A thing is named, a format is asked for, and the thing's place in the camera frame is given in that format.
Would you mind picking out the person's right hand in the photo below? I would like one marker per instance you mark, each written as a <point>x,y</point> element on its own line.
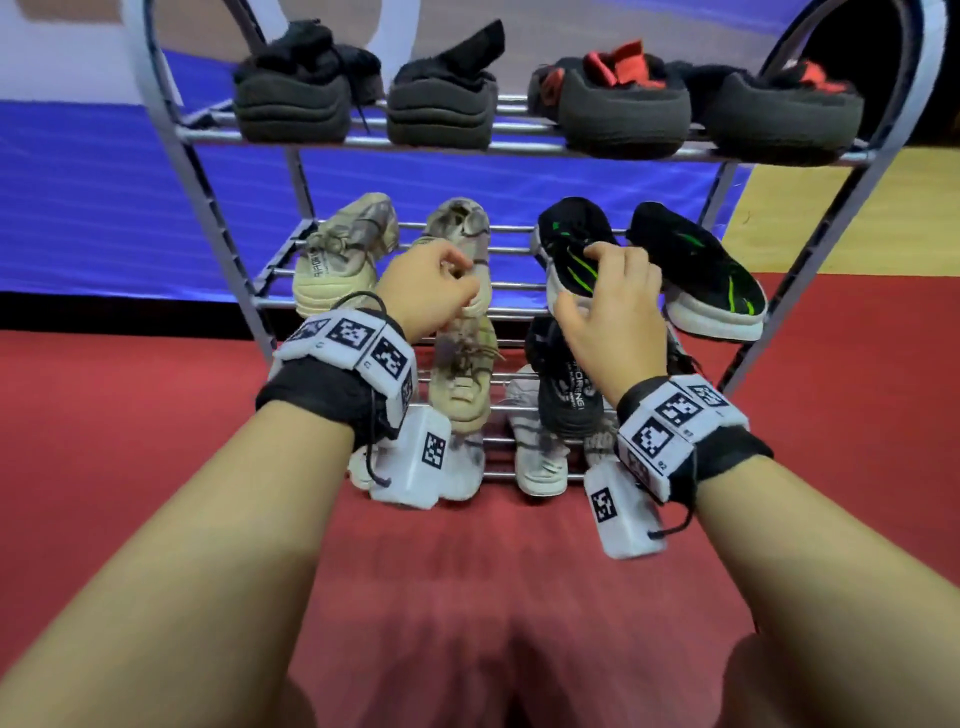
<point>622,337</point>

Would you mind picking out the person's left hand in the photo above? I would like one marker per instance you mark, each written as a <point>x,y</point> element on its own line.
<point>427,289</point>

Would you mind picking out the black grey mesh sneaker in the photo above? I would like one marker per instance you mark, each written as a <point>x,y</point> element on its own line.
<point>570,405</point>
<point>679,356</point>

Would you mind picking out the cream-soled sneaker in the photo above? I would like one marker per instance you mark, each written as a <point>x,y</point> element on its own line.
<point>461,221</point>

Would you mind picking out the pastel iridescent sneaker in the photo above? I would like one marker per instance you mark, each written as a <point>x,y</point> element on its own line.
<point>337,270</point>

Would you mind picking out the cream chunky sneaker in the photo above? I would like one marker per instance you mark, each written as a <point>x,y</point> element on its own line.
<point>465,382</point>

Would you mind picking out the black green-striped sneaker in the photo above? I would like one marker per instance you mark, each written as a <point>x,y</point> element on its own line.
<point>705,277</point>
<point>574,225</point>

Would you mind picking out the white knit sneaker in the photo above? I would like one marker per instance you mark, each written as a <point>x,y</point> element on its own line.
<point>600,442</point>
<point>540,465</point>

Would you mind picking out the black lug-sole sneaker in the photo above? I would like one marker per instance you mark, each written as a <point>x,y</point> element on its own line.
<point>442,112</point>

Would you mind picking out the grey striped sneaker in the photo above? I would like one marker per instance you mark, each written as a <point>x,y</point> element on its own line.
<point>465,472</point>
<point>360,469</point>

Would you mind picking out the black ribbed-sole sneaker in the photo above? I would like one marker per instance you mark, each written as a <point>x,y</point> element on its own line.
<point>622,120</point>
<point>780,127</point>

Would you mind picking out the black orange-marked sneaker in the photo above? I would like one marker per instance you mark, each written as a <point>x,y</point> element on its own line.
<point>292,105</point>

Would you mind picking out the grey metal shoe rack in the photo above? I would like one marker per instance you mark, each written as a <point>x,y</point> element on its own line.
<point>202,217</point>

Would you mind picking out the person's right forearm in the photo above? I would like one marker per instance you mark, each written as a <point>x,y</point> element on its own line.
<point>840,600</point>

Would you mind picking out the person's left forearm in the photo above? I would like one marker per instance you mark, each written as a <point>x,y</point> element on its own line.
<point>172,570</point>

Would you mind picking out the person's right leg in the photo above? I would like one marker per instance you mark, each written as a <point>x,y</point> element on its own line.
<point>757,690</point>

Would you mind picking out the person's leg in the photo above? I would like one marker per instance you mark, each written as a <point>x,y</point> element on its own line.
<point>292,709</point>
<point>757,690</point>

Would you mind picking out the person's left leg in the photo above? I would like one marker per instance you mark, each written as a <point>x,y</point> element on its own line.
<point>292,709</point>

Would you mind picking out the black marker right wristband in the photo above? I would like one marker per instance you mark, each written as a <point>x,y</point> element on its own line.
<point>682,435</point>

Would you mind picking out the black marker wristband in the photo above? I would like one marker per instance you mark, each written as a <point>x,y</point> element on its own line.
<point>682,435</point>
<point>330,375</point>

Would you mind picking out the black marker left wristband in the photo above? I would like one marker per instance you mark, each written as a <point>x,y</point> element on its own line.
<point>330,375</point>

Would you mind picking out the blue printed banner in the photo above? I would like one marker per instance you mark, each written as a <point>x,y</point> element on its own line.
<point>112,202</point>

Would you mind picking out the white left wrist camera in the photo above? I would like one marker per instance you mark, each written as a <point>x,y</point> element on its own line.
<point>409,465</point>

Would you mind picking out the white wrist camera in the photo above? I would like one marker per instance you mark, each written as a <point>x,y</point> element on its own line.
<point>409,465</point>
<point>622,517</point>

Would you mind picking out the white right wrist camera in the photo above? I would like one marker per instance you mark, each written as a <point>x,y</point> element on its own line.
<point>622,517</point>

